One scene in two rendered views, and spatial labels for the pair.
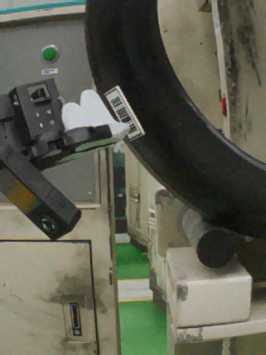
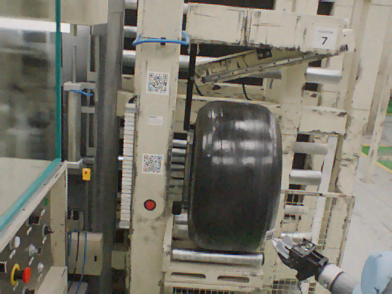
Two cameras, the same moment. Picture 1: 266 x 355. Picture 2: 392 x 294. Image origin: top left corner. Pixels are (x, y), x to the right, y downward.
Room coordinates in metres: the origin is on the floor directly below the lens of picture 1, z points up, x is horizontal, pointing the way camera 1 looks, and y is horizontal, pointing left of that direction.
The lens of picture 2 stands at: (1.52, 1.36, 1.75)
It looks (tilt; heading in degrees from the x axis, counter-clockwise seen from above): 18 degrees down; 268
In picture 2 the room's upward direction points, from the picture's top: 5 degrees clockwise
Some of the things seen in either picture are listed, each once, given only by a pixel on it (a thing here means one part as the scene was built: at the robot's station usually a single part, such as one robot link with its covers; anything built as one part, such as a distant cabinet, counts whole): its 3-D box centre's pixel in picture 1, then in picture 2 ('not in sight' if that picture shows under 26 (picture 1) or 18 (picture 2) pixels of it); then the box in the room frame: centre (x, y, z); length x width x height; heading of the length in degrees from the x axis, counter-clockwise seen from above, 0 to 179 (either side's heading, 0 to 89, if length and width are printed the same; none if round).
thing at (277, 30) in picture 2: not in sight; (260, 28); (1.24, -0.52, 1.71); 0.61 x 0.25 x 0.15; 0
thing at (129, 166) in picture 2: not in sight; (129, 166); (1.70, -0.18, 1.19); 0.05 x 0.04 x 0.48; 90
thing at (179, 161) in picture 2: not in sight; (165, 165); (1.58, -0.61, 1.05); 0.20 x 0.15 x 0.30; 0
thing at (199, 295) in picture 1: (205, 282); (213, 271); (1.36, -0.09, 0.83); 0.36 x 0.09 x 0.06; 0
